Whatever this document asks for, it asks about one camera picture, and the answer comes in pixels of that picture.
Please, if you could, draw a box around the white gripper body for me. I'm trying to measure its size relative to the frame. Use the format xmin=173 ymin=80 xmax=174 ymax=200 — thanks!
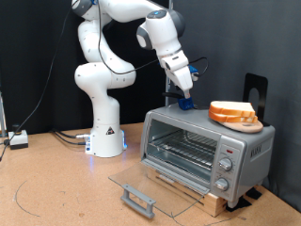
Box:
xmin=157 ymin=49 xmax=194 ymax=92

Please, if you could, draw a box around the black spatula with blue block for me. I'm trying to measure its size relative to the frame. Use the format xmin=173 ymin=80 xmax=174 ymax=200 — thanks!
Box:
xmin=162 ymin=91 xmax=211 ymax=112

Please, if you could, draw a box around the white bread slice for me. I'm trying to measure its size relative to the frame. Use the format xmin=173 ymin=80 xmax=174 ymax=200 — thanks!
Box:
xmin=209 ymin=100 xmax=257 ymax=118
xmin=208 ymin=110 xmax=259 ymax=124

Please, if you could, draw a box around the silver oven knob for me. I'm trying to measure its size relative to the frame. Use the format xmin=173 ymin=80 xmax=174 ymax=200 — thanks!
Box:
xmin=218 ymin=157 xmax=233 ymax=172
xmin=214 ymin=177 xmax=230 ymax=192

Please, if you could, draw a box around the silver toaster oven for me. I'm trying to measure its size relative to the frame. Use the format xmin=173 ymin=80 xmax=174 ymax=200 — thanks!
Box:
xmin=139 ymin=102 xmax=277 ymax=209

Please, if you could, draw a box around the wooden block under oven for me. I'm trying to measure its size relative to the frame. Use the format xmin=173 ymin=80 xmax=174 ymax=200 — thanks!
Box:
xmin=147 ymin=168 xmax=229 ymax=218

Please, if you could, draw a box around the vertical metal pole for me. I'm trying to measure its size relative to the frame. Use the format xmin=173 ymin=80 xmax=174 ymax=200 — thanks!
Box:
xmin=165 ymin=0 xmax=174 ymax=106

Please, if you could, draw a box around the grey curtain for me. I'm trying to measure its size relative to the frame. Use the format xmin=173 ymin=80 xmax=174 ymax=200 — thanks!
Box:
xmin=170 ymin=0 xmax=301 ymax=212

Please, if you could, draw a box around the black metal bookend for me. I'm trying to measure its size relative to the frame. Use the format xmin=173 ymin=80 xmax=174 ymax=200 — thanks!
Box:
xmin=243 ymin=73 xmax=271 ymax=127

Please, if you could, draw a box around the black curtain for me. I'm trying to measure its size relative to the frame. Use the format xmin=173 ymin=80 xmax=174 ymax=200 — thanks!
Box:
xmin=0 ymin=0 xmax=170 ymax=137

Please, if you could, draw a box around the grey emergency stop box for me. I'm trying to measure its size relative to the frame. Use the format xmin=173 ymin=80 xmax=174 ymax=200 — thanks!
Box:
xmin=8 ymin=123 xmax=29 ymax=151

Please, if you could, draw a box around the metal stand leg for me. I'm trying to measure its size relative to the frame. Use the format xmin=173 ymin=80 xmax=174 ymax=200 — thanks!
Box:
xmin=0 ymin=90 xmax=8 ymax=138

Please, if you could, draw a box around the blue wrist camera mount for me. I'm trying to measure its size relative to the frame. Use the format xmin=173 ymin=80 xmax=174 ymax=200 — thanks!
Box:
xmin=187 ymin=64 xmax=200 ymax=83

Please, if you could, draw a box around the metal wire oven rack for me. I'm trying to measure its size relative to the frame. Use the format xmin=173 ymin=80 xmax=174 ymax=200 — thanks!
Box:
xmin=148 ymin=130 xmax=218 ymax=170

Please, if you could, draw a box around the long black camera cable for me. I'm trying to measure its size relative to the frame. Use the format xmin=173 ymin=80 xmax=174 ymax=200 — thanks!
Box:
xmin=0 ymin=0 xmax=210 ymax=163

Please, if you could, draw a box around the base cable with silver connector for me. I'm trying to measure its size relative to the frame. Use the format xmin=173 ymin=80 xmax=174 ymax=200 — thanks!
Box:
xmin=51 ymin=128 xmax=92 ymax=141

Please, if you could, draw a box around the black base cable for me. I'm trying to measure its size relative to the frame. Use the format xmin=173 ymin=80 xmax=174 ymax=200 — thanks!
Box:
xmin=54 ymin=131 xmax=88 ymax=147

